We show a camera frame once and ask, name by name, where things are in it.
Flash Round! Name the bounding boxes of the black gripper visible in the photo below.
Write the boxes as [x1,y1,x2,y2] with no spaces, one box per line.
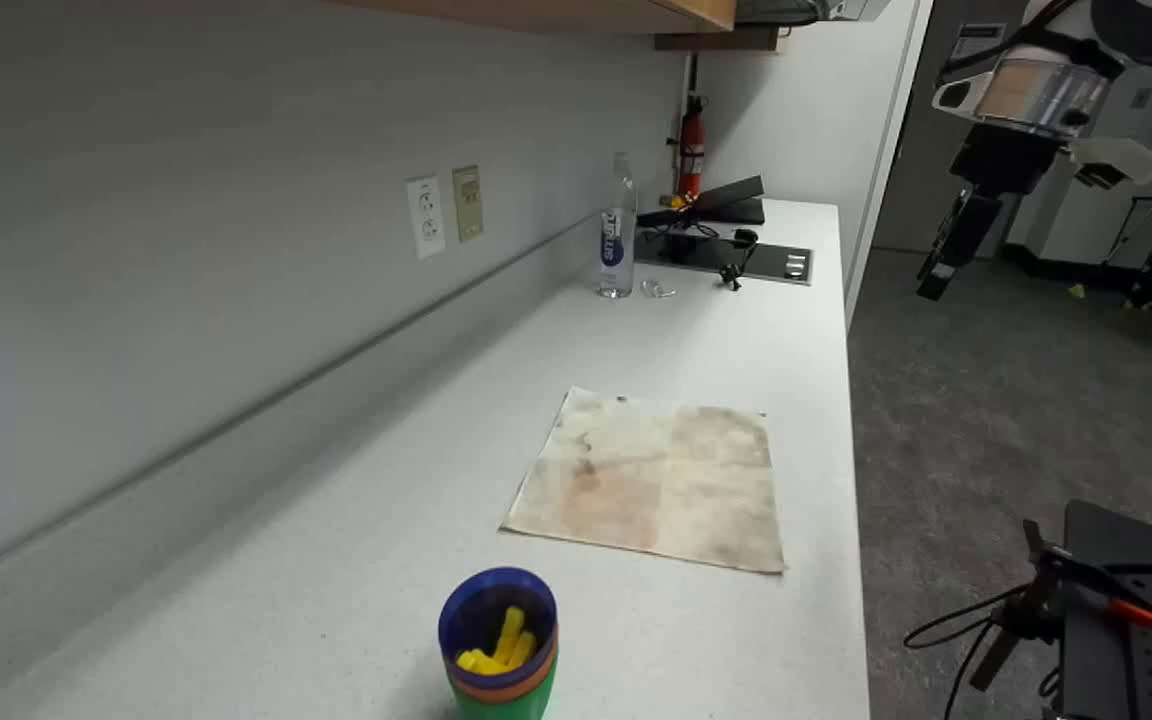
[918,119,1065,305]

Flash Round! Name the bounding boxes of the stained beige cloth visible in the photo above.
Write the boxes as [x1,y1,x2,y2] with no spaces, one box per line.
[501,386,787,582]

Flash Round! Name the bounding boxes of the black device on counter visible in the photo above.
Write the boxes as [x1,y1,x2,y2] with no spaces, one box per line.
[631,226,815,288]

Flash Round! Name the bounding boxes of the small black tripod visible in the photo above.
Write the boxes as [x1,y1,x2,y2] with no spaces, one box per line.
[712,226,761,298]

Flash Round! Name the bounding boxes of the red fire extinguisher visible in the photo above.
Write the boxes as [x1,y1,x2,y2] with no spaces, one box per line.
[667,94,712,214]

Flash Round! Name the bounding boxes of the clear plastic water bottle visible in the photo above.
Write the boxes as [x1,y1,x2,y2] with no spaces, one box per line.
[592,150,639,305]

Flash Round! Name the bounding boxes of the black table with holes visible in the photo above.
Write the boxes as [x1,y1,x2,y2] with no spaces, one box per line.
[1055,498,1152,720]

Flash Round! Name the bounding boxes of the wooden upper cabinet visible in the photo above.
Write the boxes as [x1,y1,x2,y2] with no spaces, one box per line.
[331,0,740,41]

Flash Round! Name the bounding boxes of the yellow item inside cup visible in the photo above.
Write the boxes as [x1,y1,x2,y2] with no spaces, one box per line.
[452,604,541,676]

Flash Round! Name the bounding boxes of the stacked blue green cups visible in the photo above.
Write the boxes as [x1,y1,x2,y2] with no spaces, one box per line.
[438,566,564,720]

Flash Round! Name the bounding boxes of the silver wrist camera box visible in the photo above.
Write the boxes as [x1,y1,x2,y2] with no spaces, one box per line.
[931,49,1115,141]

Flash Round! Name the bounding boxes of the black clamp with orange handle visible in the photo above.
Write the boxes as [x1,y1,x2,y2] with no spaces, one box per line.
[1020,517,1152,638]

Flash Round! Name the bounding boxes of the black cable bundle at clamp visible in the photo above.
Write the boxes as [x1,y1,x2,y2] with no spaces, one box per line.
[902,582,1068,720]

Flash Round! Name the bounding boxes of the beige wall plate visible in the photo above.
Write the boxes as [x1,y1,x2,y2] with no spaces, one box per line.
[449,160,487,249]

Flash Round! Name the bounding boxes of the white wall power outlet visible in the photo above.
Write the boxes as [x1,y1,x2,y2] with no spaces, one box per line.
[406,174,452,266]

